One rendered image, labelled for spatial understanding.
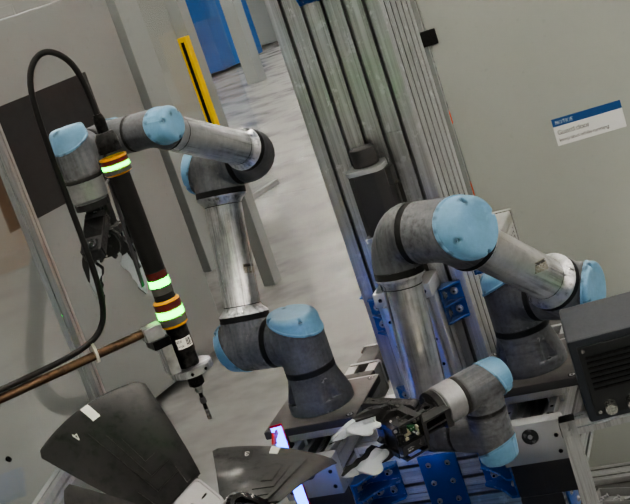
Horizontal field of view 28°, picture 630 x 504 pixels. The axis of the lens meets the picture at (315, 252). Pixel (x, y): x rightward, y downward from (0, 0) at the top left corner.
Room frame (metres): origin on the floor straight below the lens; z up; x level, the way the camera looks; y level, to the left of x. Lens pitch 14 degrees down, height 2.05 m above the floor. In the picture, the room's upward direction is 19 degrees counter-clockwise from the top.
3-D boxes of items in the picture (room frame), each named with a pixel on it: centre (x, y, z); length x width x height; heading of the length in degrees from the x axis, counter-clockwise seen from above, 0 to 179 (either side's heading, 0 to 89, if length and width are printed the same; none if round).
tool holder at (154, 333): (1.91, 0.26, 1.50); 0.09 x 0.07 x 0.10; 114
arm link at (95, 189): (2.48, 0.39, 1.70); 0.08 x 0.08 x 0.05
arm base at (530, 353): (2.52, -0.36, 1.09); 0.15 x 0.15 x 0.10
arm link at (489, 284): (2.51, -0.37, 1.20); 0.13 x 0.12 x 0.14; 47
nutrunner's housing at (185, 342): (1.91, 0.25, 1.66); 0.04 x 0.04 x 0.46
